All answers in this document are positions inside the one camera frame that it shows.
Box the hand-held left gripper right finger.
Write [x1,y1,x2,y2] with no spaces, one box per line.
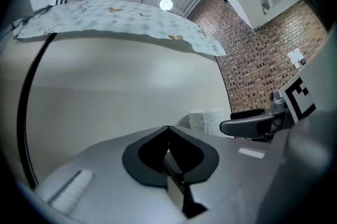
[168,125,284,224]

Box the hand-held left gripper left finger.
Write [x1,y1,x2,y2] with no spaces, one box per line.
[34,125,186,224]

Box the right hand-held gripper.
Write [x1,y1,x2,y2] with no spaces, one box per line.
[220,76,316,142]

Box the white toilet paper roll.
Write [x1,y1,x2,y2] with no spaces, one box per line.
[189,108,226,137]

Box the black table joint strip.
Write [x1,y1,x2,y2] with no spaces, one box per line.
[16,32,58,191]

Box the round ceiling lamp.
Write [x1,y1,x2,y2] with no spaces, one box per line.
[159,0,174,11]

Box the cartoon print checked cloth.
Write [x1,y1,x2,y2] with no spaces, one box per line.
[12,0,227,57]

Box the white paper note on wall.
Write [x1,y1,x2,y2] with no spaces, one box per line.
[287,47,303,69]

